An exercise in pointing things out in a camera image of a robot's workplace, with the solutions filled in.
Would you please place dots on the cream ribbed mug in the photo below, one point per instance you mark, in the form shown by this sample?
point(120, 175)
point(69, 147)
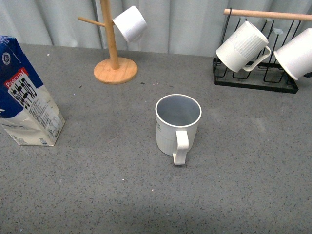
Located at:
point(244, 49)

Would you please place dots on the white mug grey inside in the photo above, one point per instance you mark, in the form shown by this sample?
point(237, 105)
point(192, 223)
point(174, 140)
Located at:
point(177, 118)

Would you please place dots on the black wire mug rack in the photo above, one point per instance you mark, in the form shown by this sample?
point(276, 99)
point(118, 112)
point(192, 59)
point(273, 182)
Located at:
point(279, 29)

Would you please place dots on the small white hanging mug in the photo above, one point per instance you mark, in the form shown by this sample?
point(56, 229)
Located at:
point(131, 24)

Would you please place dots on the white mug black handle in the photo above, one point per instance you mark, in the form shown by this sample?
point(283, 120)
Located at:
point(295, 57)

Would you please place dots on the blue white milk carton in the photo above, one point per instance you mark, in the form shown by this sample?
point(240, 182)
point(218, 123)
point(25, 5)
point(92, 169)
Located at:
point(28, 113)

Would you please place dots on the wooden mug tree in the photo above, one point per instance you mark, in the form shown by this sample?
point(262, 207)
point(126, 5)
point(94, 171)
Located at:
point(115, 69)

